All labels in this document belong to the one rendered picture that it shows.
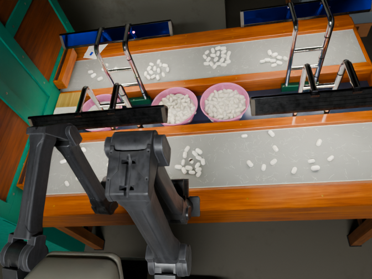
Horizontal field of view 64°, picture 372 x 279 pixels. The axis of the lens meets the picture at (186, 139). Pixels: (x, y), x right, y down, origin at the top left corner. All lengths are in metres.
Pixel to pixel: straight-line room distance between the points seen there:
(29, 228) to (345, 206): 1.17
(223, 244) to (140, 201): 1.61
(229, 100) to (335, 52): 0.69
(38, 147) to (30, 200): 0.15
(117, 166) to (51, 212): 1.12
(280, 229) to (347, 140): 0.81
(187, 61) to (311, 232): 1.35
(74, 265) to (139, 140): 0.39
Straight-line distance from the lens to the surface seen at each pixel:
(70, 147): 1.06
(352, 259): 2.19
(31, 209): 0.98
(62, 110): 1.93
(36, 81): 1.89
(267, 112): 1.24
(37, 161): 0.98
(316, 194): 1.42
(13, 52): 1.78
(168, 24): 1.65
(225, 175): 1.45
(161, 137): 0.53
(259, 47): 1.98
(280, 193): 1.39
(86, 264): 0.80
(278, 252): 2.10
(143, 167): 0.51
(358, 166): 1.56
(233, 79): 1.76
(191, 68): 1.89
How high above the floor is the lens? 2.05
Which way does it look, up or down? 56 degrees down
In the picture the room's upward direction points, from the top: 17 degrees counter-clockwise
